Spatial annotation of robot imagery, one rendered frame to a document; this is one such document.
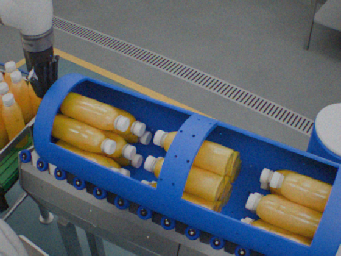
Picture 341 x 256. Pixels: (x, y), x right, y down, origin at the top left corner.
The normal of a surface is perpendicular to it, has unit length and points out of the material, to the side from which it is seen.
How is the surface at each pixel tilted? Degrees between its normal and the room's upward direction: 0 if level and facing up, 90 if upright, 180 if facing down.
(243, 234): 88
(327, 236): 54
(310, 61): 0
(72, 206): 70
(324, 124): 0
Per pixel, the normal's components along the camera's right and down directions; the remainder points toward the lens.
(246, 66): 0.00, -0.73
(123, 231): -0.44, 0.33
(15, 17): -0.27, 0.68
